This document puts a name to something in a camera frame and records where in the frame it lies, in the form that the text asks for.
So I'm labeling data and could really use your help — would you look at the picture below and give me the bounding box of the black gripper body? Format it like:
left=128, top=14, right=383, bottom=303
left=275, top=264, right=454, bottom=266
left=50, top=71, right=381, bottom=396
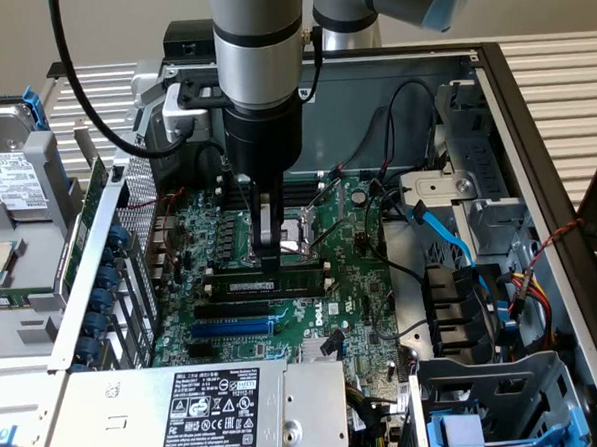
left=218, top=91, right=307, bottom=183

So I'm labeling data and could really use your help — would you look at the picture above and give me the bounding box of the CPU socket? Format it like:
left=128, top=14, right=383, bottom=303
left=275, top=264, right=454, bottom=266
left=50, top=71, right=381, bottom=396
left=245, top=200, right=319, bottom=268

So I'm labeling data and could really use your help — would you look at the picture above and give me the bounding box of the metal socket cover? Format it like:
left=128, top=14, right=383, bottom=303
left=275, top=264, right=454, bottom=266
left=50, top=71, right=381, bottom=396
left=295, top=203, right=322, bottom=266

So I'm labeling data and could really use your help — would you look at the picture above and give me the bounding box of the CPU socket locking lever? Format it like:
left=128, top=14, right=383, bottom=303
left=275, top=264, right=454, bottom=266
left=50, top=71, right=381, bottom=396
left=310, top=216, right=344, bottom=250
left=308, top=175, right=343, bottom=212

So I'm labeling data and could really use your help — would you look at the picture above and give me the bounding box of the metal port block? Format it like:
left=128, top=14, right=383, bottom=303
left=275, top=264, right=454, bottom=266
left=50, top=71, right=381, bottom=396
left=143, top=213, right=181, bottom=283

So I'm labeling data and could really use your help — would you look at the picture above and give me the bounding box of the long black expansion slot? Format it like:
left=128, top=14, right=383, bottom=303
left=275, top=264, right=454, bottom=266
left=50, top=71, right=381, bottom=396
left=192, top=297, right=272, bottom=325

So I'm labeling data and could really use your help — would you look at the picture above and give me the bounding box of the blue expansion slot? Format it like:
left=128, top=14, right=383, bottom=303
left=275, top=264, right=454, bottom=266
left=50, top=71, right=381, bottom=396
left=189, top=313, right=276, bottom=341

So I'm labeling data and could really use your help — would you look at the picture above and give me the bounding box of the black rectangular box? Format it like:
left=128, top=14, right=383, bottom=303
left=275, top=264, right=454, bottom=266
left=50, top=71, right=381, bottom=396
left=162, top=18, right=218, bottom=63

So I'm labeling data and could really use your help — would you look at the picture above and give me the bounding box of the dark blue slot clip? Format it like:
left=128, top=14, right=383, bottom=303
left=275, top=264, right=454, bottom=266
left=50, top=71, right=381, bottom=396
left=107, top=223, right=132, bottom=250
left=94, top=265, right=122, bottom=290
left=81, top=311, right=110, bottom=338
left=89, top=287, right=117, bottom=313
left=73, top=335, right=102, bottom=362

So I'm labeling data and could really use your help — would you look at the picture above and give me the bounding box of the short black expansion slot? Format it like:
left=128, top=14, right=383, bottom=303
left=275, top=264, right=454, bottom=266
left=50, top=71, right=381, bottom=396
left=185, top=341, right=215, bottom=359

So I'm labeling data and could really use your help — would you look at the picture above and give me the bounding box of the green Dell motherboard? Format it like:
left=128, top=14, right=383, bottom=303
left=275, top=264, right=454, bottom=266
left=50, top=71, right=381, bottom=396
left=150, top=163, right=422, bottom=384

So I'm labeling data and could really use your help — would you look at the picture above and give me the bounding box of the silver chipset heatsink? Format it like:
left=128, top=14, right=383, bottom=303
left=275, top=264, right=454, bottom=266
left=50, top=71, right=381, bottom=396
left=298, top=336, right=347, bottom=366

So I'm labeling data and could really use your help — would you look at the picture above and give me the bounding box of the black angled plug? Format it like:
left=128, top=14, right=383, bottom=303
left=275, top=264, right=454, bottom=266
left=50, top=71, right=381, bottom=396
left=320, top=328, right=347, bottom=358

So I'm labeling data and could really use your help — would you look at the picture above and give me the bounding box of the green graphics card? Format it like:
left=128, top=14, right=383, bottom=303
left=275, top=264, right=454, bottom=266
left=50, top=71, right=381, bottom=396
left=59, top=118, right=114, bottom=299

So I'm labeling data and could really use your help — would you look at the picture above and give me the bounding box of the grey metal drive cage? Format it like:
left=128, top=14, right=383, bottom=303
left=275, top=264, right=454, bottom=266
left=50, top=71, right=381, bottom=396
left=395, top=76, right=537, bottom=262

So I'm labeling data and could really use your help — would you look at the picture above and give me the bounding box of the grey open PC case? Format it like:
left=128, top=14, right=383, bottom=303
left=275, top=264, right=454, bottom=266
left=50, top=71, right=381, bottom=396
left=43, top=19, right=597, bottom=447

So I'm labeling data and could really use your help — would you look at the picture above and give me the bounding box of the black plastic fan shroud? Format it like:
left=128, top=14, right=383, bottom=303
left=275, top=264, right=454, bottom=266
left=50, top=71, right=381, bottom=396
left=418, top=262, right=502, bottom=365

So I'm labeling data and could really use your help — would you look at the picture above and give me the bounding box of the small black end cap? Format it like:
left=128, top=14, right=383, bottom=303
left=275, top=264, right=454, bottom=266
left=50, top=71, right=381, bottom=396
left=45, top=59, right=74, bottom=80

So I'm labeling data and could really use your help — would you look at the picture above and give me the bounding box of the silver power supply unit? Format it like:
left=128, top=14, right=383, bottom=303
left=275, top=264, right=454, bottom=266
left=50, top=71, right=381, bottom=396
left=48, top=345, right=357, bottom=447

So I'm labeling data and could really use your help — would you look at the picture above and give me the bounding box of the silver hard disk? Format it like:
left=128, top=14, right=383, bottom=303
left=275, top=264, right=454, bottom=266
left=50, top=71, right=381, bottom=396
left=0, top=103, right=55, bottom=224

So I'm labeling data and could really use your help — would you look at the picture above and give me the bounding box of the grey metal disk bay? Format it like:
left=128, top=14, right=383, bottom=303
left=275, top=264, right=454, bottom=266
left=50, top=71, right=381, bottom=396
left=406, top=343, right=597, bottom=447

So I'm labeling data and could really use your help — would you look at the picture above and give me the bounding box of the blue plastic disk carrier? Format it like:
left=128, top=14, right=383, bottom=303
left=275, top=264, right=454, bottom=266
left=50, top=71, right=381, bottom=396
left=425, top=393, right=596, bottom=447

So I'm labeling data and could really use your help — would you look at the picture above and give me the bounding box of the pale blue block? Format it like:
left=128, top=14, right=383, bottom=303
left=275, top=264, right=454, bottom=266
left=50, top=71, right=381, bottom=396
left=441, top=413, right=488, bottom=447

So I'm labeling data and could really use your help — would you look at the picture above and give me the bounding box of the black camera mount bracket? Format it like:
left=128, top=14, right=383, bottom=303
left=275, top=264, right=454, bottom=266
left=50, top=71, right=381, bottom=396
left=176, top=74, right=232, bottom=112

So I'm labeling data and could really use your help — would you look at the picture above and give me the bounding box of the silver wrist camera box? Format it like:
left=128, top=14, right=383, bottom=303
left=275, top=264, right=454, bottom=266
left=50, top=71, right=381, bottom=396
left=161, top=81, right=215, bottom=146

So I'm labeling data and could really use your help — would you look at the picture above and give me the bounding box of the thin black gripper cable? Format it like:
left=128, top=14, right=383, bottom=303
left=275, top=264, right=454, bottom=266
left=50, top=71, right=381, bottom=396
left=297, top=25, right=326, bottom=105

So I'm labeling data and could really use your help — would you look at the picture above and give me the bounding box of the red black twisted wire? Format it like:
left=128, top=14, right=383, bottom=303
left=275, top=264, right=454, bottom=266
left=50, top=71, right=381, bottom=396
left=525, top=215, right=585, bottom=277
left=125, top=184, right=186, bottom=248

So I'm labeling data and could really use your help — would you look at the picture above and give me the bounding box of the thick black camera cable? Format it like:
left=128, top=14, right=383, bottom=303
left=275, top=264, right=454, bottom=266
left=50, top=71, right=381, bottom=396
left=37, top=0, right=201, bottom=163

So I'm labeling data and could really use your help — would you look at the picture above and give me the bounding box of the blue SATA wire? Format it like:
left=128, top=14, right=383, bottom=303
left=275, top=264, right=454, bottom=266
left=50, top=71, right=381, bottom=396
left=402, top=197, right=525, bottom=334

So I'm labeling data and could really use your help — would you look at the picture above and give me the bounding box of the yellow black wire bundle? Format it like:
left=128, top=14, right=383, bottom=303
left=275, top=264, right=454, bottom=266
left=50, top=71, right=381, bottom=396
left=341, top=383, right=409, bottom=447

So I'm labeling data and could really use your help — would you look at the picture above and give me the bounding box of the blue disk carrier rail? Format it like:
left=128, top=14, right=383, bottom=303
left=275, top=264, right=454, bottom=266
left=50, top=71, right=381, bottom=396
left=18, top=86, right=54, bottom=132

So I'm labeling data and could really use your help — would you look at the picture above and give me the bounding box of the red yellow power wire bundle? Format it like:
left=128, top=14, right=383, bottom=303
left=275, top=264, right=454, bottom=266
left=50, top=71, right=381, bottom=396
left=504, top=272, right=560, bottom=348

